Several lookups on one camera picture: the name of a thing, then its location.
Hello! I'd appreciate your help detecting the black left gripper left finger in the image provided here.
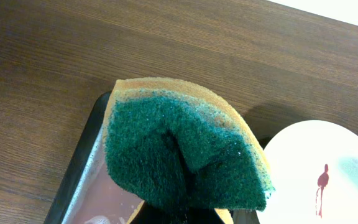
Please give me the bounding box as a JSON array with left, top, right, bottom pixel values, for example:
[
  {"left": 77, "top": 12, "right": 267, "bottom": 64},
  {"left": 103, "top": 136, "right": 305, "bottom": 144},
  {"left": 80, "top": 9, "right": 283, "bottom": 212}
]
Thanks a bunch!
[{"left": 129, "top": 201, "right": 185, "bottom": 224}]

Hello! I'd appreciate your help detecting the cream plate with red stain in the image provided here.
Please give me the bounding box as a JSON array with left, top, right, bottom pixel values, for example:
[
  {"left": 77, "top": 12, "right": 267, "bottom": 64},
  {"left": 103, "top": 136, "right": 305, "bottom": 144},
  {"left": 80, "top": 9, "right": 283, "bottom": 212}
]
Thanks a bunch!
[{"left": 257, "top": 120, "right": 358, "bottom": 224}]

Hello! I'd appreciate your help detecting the large brown serving tray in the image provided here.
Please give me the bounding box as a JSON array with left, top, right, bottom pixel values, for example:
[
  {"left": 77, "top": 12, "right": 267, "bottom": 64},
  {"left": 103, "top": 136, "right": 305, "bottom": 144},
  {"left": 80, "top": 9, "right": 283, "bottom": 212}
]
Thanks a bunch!
[{"left": 258, "top": 136, "right": 272, "bottom": 150}]

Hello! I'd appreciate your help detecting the green and yellow sponge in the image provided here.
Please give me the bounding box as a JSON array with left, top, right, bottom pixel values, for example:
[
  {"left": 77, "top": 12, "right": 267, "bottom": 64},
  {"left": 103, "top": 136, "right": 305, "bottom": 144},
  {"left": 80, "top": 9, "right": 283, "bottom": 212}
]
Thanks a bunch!
[{"left": 103, "top": 78, "right": 274, "bottom": 213}]

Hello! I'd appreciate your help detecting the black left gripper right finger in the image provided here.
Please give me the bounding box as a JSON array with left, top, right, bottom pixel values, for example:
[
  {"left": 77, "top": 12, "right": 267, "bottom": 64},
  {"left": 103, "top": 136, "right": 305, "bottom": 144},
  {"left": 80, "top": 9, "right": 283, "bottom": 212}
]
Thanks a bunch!
[{"left": 186, "top": 208, "right": 224, "bottom": 224}]

